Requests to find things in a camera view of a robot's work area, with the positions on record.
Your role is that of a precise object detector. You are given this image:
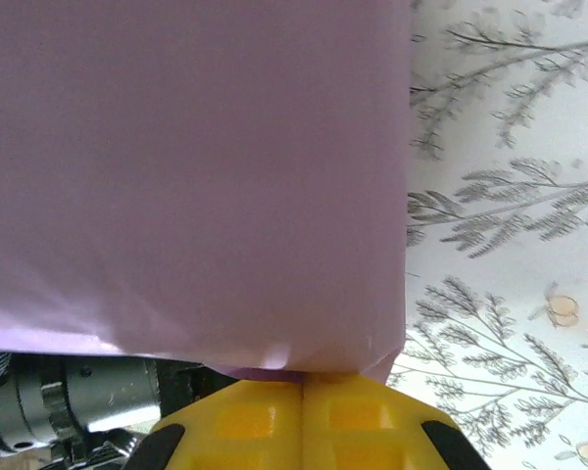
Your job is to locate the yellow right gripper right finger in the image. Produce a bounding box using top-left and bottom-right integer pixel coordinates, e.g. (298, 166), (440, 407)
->
(301, 374), (491, 470)

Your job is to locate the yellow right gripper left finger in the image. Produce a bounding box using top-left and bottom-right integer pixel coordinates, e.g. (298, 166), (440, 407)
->
(126, 379), (305, 470)

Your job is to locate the pink purple wrapping paper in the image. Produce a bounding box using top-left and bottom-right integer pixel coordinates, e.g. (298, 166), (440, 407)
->
(0, 0), (414, 388)

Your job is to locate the floral print tablecloth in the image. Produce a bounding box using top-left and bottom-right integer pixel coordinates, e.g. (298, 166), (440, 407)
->
(386, 0), (588, 470)

